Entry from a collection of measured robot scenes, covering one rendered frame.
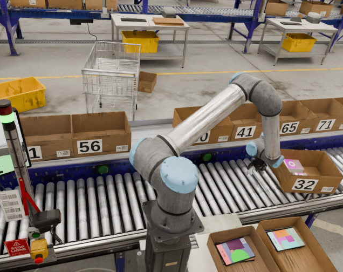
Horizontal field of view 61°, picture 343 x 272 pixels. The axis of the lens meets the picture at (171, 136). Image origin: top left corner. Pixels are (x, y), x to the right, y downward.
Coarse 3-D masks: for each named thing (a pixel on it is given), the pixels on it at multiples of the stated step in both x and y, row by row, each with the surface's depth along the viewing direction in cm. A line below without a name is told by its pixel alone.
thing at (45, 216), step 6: (48, 210) 138; (54, 210) 138; (36, 216) 135; (42, 216) 135; (48, 216) 135; (54, 216) 136; (60, 216) 139; (36, 222) 133; (42, 222) 134; (48, 222) 135; (54, 222) 136; (60, 222) 138; (42, 228) 138; (48, 228) 139
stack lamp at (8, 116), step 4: (0, 108) 103; (4, 108) 104; (8, 108) 105; (0, 112) 104; (4, 112) 104; (8, 112) 105; (12, 112) 107; (0, 116) 105; (4, 116) 105; (8, 116) 106; (12, 116) 108; (0, 120) 107; (4, 120) 106; (8, 120) 107; (12, 120) 108
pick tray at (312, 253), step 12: (264, 228) 181; (276, 228) 184; (300, 228) 182; (264, 240) 171; (312, 240) 172; (276, 252) 160; (288, 252) 170; (300, 252) 172; (312, 252) 172; (324, 252) 163; (288, 264) 164; (300, 264) 165; (312, 264) 166; (324, 264) 163
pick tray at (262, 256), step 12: (240, 228) 171; (252, 228) 173; (216, 240) 171; (252, 240) 174; (216, 252) 157; (264, 252) 163; (216, 264) 159; (240, 264) 161; (252, 264) 162; (264, 264) 163; (276, 264) 154
